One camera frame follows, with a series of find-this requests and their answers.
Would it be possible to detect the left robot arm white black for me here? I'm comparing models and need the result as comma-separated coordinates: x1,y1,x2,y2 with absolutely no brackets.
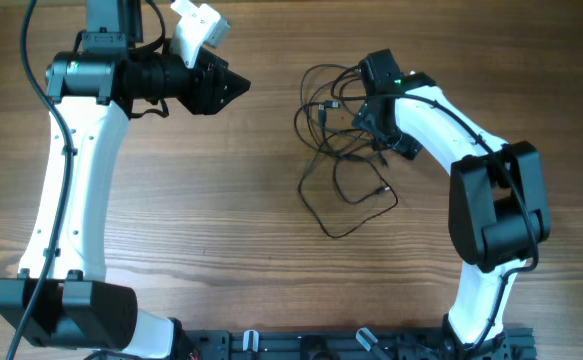
0,1,250,359

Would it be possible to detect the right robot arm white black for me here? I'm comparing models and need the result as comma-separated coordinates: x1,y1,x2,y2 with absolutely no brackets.
353,49,550,353

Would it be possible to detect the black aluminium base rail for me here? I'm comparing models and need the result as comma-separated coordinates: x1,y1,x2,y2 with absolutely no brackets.
90,327,537,360

